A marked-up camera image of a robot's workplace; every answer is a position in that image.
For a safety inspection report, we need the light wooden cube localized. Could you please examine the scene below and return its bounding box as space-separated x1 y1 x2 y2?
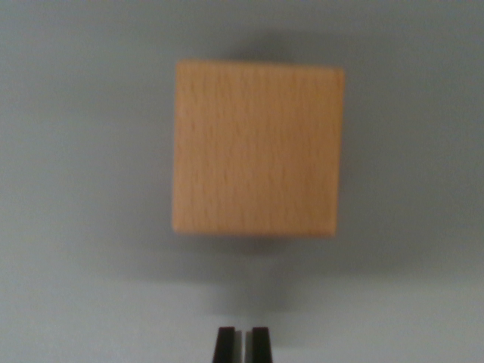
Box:
171 58 346 238

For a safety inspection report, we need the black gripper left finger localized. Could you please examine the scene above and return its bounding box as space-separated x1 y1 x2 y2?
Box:
213 327 245 363

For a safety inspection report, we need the white plastic tray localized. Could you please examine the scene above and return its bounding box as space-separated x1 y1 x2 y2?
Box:
0 0 484 363

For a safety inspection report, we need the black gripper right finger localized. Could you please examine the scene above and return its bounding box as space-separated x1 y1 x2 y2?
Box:
244 327 275 363

